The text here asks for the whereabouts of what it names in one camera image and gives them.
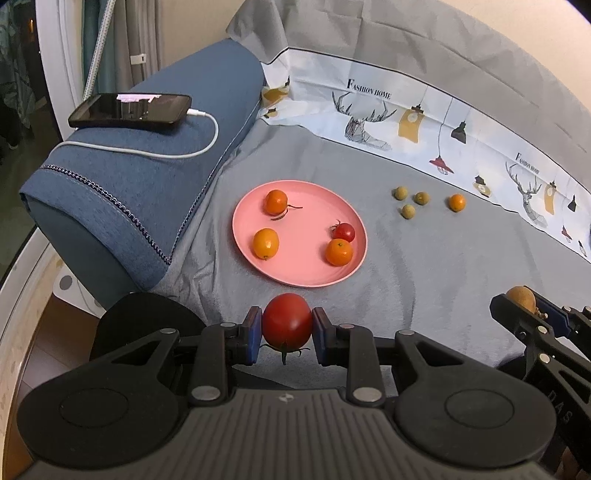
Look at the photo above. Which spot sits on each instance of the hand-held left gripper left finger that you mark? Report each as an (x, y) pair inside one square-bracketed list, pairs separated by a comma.
[(253, 332)]

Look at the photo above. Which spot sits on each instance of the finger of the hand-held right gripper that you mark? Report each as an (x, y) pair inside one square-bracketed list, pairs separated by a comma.
[(512, 318), (554, 316)]

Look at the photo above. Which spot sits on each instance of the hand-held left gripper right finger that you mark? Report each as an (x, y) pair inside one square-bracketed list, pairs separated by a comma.
[(319, 334)]

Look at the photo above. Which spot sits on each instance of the small green jujube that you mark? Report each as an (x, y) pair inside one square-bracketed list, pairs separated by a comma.
[(521, 297), (408, 212), (421, 198), (400, 192)]

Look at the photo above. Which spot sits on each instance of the red tomato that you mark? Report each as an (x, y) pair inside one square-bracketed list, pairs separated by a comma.
[(287, 323), (345, 232)]

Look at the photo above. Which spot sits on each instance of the pink plate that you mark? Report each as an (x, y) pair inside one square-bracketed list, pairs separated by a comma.
[(304, 240)]

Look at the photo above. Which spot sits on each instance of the orange tomato with stem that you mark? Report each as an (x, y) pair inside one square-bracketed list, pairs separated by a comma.
[(276, 202)]

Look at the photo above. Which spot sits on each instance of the grey printed bed sheet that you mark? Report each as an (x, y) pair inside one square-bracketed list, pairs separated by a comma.
[(438, 258)]

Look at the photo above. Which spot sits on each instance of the small orange tangerine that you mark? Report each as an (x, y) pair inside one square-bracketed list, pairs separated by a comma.
[(457, 202)]

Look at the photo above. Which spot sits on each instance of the blue sofa cushion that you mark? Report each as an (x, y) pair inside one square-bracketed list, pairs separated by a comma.
[(138, 184)]

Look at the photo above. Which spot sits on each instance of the white dotted cloth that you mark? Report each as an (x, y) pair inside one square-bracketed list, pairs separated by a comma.
[(69, 286)]

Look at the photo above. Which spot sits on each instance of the black smartphone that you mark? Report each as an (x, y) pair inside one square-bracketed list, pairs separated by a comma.
[(129, 110)]

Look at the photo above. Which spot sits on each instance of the teal curtain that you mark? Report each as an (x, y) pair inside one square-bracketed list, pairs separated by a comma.
[(107, 78)]

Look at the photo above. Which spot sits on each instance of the white curtain clip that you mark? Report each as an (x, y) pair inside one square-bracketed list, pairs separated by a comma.
[(138, 59)]

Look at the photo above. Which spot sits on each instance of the grey curtain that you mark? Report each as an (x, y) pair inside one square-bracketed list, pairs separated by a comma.
[(138, 27)]

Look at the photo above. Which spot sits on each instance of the glass door pane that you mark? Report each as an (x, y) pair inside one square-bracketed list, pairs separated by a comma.
[(18, 69)]

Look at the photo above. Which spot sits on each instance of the white door frame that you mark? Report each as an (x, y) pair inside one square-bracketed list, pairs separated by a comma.
[(60, 69)]

